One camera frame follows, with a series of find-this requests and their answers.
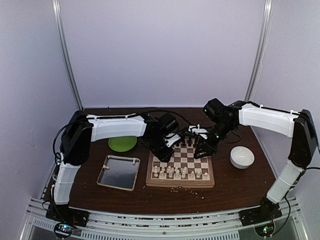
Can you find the white chess knight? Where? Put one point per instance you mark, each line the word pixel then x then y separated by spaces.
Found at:
pixel 161 174

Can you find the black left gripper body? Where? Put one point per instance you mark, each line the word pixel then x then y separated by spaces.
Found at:
pixel 157 149

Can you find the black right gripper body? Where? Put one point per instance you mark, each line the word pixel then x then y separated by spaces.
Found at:
pixel 221 129

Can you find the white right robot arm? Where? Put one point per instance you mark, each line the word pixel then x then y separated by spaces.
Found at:
pixel 290 141

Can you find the white chess pieces pile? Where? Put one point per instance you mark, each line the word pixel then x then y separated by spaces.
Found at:
pixel 120 164

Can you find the metal tray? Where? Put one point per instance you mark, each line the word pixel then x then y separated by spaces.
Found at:
pixel 118 179

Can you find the black chess pieces row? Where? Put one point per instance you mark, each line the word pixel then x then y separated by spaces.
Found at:
pixel 186 142

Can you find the green plate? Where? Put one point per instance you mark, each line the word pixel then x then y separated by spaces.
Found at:
pixel 122 144

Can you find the aluminium frame post right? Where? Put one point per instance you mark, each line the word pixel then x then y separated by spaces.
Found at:
pixel 261 48

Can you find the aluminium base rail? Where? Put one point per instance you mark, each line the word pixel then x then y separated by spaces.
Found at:
pixel 101 225

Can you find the aluminium frame post left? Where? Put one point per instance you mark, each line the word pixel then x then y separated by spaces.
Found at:
pixel 56 4

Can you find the white chess queen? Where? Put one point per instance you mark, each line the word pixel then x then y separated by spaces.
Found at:
pixel 176 173

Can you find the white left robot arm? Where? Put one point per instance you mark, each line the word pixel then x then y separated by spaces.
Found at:
pixel 74 150

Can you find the white bowl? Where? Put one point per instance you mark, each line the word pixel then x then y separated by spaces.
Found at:
pixel 241 157

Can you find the wooden chess board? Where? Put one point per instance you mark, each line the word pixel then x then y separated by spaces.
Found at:
pixel 182 157

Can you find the aluminium frame post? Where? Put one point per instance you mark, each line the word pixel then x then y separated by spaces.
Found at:
pixel 261 48
pixel 56 4

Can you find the white chess king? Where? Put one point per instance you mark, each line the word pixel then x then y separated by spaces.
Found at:
pixel 184 173

